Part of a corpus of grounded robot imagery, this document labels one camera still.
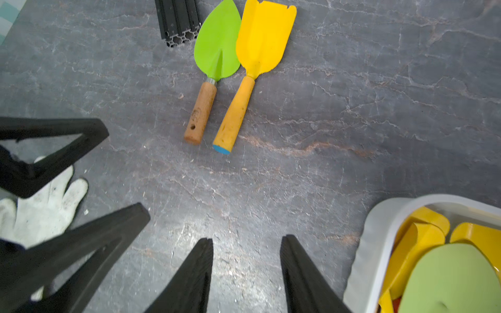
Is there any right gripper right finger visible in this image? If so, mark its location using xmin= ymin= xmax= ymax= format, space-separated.
xmin=280 ymin=235 xmax=350 ymax=312

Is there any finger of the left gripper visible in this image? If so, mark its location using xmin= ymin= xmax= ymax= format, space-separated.
xmin=1 ymin=117 xmax=109 ymax=198
xmin=1 ymin=203 xmax=151 ymax=312

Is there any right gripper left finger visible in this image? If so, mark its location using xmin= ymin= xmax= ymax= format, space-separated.
xmin=146 ymin=238 xmax=213 ymax=312

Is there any white plastic storage box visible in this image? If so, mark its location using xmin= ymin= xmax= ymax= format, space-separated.
xmin=343 ymin=194 xmax=500 ymax=312

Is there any yellow shovel wooden handle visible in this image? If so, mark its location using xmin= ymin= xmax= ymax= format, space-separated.
xmin=378 ymin=207 xmax=450 ymax=312

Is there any pale green trowel wooden handle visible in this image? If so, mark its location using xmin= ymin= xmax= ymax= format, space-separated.
xmin=399 ymin=243 xmax=500 ymax=312

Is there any bright green trowel wooden handle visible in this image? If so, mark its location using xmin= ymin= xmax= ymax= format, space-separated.
xmin=184 ymin=0 xmax=241 ymax=145

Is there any yellow tool in box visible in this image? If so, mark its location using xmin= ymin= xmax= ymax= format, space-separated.
xmin=450 ymin=222 xmax=501 ymax=279

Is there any white work glove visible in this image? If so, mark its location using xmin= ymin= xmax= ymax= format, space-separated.
xmin=0 ymin=155 xmax=90 ymax=302

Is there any black aluminium extrusion bar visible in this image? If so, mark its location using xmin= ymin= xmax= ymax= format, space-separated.
xmin=155 ymin=0 xmax=202 ymax=48

